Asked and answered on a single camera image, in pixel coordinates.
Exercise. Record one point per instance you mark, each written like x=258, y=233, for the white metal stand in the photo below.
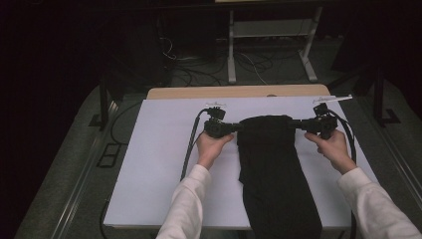
x=231, y=49

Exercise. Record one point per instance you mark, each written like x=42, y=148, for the person's left hand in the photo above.
x=210, y=149

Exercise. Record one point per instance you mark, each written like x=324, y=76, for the wooden table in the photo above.
x=232, y=91

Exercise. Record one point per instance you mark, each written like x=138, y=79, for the person's right hand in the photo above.
x=335, y=149

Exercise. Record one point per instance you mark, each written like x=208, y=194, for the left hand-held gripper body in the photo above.
x=215, y=126

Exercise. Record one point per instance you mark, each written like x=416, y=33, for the black pants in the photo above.
x=272, y=166

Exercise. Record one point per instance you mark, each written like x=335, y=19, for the metal clip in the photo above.
x=331, y=99
x=215, y=104

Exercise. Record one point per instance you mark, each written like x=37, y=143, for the floor socket panel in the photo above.
x=109, y=155

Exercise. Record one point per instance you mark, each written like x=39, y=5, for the black metal stand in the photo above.
x=103, y=99
x=379, y=96

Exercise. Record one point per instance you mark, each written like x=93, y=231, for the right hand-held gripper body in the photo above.
x=321, y=122

